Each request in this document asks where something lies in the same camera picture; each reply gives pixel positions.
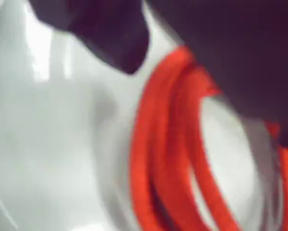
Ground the red charging cable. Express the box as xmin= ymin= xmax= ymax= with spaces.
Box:
xmin=129 ymin=45 xmax=288 ymax=231

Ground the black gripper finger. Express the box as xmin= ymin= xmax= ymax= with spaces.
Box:
xmin=146 ymin=0 xmax=288 ymax=150
xmin=29 ymin=0 xmax=151 ymax=75

